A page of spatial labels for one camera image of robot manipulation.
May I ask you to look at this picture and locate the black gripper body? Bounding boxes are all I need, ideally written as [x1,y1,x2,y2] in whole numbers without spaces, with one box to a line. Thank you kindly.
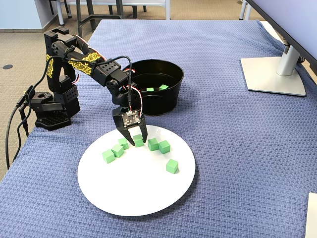
[112,97,147,129]

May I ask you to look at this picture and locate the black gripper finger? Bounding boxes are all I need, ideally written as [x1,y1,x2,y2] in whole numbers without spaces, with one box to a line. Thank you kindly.
[115,123,136,147]
[138,121,149,142]

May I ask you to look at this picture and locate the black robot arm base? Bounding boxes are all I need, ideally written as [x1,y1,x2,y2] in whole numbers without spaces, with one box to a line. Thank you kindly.
[23,85,75,131]

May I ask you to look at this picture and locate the white round plate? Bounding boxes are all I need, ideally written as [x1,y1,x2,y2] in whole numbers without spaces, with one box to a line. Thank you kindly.
[77,124,196,217]

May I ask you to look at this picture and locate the black metal bucket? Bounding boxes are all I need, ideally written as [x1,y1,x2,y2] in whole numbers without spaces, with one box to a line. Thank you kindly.
[123,59,185,117]

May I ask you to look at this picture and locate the blue woven cloth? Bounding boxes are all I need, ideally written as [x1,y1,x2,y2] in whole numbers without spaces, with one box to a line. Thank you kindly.
[0,19,317,238]

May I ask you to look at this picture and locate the black chair legs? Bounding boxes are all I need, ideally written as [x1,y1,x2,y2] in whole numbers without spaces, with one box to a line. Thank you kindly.
[49,0,72,18]
[108,0,147,19]

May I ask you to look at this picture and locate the silver monitor stand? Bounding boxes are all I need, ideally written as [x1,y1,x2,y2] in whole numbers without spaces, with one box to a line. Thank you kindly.
[240,37,308,97]

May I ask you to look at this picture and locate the computer monitor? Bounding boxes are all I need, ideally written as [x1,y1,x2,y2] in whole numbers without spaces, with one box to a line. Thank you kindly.
[246,0,317,65]

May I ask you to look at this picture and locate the thick black cable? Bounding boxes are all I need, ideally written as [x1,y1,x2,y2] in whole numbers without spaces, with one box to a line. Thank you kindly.
[6,106,29,164]
[4,96,23,172]

